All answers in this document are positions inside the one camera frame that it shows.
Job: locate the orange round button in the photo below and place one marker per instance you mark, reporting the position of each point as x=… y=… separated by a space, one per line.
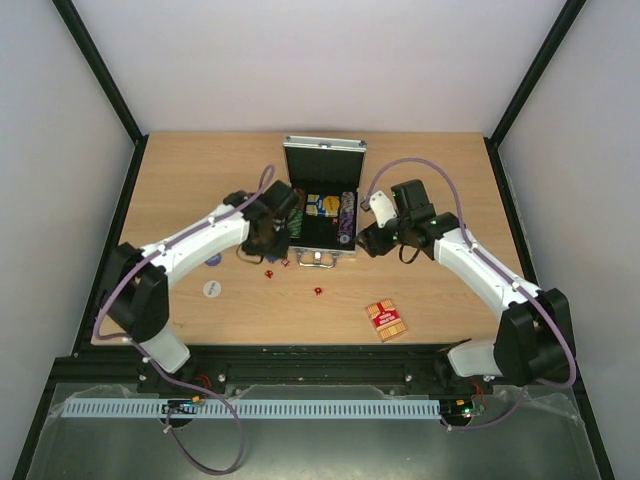
x=331 y=205

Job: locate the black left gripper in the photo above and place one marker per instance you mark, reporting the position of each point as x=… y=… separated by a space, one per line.
x=281 y=251

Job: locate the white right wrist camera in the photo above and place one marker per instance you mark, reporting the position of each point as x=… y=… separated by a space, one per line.
x=382 y=208

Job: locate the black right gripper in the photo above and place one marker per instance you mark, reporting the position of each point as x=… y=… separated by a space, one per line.
x=369 y=240

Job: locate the purple round button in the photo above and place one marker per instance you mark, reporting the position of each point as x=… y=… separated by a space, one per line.
x=214 y=260

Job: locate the purple poker chip stack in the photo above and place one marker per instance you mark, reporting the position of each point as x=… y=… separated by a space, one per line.
x=346 y=218

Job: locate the aluminium poker case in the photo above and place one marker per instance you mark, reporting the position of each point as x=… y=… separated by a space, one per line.
x=325 y=174

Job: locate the green poker chip stack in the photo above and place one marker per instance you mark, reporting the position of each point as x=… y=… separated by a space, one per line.
x=294 y=223

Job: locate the white dealer button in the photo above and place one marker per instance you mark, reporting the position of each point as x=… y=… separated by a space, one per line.
x=212 y=289

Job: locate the red card deck box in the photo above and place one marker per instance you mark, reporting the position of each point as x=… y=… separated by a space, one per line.
x=386 y=320

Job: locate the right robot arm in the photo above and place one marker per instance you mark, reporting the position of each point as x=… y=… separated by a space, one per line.
x=534 y=341

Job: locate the light blue cable duct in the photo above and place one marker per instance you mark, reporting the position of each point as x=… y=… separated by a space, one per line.
x=250 y=409

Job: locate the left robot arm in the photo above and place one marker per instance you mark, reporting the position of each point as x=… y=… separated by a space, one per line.
x=136 y=283

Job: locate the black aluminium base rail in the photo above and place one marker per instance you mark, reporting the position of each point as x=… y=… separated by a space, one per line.
x=399 y=369

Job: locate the blue gold card deck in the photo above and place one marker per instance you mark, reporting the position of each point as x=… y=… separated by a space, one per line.
x=313 y=205

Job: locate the brown poker chip stack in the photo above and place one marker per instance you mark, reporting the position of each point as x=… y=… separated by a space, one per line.
x=301 y=194

